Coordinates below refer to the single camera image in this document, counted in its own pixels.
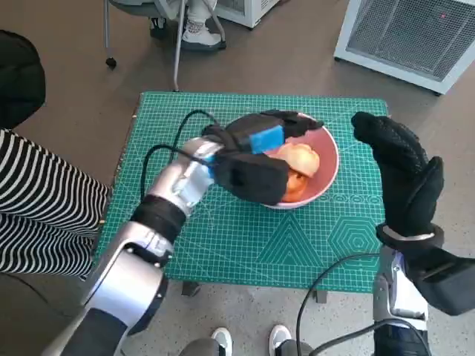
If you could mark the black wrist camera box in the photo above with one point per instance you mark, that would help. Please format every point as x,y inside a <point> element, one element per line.
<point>252,178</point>
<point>445,282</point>

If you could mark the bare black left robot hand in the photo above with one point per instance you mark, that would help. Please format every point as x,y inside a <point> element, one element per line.
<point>267,139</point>

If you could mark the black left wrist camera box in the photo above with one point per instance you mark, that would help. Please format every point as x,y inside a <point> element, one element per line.
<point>252,178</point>

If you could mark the white cabinet appliance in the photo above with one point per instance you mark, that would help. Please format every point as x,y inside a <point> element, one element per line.
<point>252,11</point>

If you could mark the person in striped cloth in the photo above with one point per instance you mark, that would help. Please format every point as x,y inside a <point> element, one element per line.
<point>29,185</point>

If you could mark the white shoe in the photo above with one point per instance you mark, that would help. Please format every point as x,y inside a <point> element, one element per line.
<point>280,336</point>
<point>221,339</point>

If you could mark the lobed toy bread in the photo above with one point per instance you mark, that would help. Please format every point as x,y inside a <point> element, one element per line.
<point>295,189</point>

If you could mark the grey table leg bracket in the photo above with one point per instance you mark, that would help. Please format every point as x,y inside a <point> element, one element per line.
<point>321,297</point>
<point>191,289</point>

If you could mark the white appliance with mesh grille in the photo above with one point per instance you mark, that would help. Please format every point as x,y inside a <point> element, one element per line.
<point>408,37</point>

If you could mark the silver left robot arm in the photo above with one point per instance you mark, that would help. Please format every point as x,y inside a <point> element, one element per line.
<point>126,278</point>

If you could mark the green cutting mat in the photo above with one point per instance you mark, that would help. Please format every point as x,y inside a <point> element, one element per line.
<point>241,252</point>

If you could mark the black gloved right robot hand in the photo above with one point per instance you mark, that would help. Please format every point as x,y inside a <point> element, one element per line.
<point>408,193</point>

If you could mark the seated person's legs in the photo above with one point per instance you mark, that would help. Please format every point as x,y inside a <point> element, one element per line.
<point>200,35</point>

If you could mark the grey wheeled chair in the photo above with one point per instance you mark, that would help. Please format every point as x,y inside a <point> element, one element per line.
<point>110,62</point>

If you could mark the round toy bread bun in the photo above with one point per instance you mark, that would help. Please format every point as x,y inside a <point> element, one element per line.
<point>302,159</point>

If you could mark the grey leg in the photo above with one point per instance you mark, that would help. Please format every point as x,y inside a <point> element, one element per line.
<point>295,349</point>
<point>200,348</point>

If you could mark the pink bowl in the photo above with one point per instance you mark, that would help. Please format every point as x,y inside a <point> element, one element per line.
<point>326,167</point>

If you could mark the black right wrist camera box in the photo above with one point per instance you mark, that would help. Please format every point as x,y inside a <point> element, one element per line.
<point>445,282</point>

